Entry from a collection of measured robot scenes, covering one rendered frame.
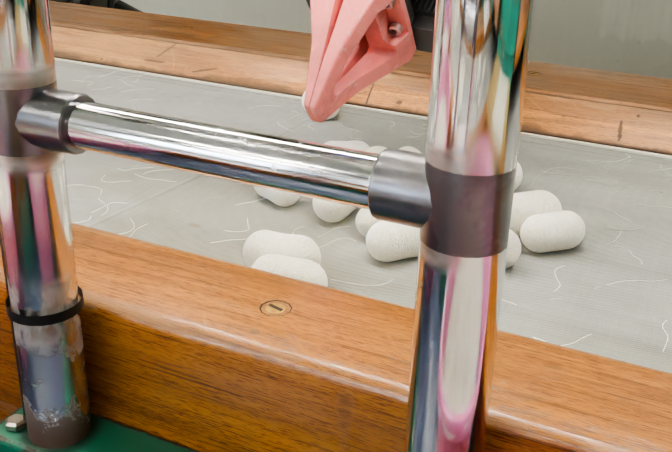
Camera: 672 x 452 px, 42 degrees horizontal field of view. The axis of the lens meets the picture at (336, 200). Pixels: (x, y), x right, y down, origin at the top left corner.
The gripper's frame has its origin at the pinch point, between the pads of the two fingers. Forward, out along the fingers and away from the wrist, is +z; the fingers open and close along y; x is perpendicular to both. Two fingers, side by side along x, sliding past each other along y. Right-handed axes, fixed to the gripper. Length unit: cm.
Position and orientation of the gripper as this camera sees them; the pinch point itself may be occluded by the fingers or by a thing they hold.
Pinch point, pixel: (319, 101)
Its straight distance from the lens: 44.5
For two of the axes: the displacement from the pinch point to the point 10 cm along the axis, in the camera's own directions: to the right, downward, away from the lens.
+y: 8.9, 2.3, -4.0
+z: -3.9, 8.4, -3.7
